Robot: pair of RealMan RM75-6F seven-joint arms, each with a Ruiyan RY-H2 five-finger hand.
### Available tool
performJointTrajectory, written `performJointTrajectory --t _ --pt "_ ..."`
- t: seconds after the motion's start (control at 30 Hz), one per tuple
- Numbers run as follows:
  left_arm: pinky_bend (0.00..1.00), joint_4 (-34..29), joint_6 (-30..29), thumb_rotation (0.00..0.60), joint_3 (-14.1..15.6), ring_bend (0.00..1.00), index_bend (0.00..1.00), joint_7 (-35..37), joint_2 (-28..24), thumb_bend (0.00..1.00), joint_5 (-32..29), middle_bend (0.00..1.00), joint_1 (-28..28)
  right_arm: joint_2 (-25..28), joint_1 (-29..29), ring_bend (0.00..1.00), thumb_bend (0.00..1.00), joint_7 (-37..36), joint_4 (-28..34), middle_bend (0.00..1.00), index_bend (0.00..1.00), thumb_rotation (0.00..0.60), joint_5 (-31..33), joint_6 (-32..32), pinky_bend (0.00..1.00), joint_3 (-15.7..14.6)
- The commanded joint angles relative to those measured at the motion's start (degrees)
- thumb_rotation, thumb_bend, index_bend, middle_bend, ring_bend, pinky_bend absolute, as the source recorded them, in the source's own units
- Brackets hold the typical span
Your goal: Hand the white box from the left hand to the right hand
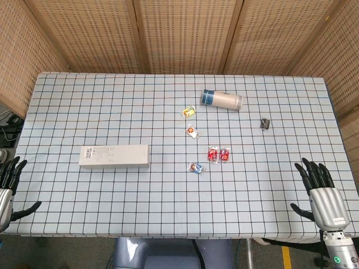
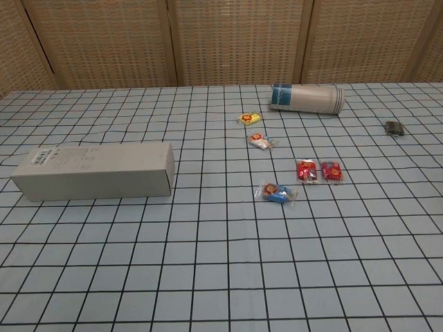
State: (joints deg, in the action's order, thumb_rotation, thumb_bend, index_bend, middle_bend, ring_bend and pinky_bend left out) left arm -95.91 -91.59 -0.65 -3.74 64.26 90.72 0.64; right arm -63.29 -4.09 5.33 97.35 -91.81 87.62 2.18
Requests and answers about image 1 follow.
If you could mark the yellow snack packet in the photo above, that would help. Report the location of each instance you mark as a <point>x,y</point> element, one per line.
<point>188,112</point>

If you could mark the small grey metal clip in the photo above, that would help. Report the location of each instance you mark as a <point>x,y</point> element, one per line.
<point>265,124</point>

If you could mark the light blue checked tablecloth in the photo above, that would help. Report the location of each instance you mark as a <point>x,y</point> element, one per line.
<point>112,196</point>

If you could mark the woven bamboo screen panel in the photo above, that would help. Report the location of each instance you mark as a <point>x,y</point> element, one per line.
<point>22,56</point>
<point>336,61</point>
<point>89,33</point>
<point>185,33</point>
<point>280,33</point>

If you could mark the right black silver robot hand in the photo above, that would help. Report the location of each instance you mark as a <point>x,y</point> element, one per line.
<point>328,207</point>

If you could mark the yellow floor tape strip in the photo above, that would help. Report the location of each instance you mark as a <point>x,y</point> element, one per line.
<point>286,257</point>

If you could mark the blue white snack packet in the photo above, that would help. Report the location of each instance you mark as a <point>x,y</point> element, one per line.
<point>196,168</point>

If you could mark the white rectangular cardboard box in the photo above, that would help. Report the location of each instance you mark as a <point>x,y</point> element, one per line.
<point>115,157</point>

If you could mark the beige blue cylindrical can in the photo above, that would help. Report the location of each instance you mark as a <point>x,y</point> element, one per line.
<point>223,100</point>

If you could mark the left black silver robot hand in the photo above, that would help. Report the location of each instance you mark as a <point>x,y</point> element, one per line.
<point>6,201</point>

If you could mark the red snack packet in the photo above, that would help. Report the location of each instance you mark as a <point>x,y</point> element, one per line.
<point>224,154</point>
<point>212,154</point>

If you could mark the grey-blue robot torso base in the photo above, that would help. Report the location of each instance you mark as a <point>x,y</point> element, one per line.
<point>168,255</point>

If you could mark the orange white snack packet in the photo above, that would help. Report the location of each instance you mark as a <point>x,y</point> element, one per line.
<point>193,131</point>

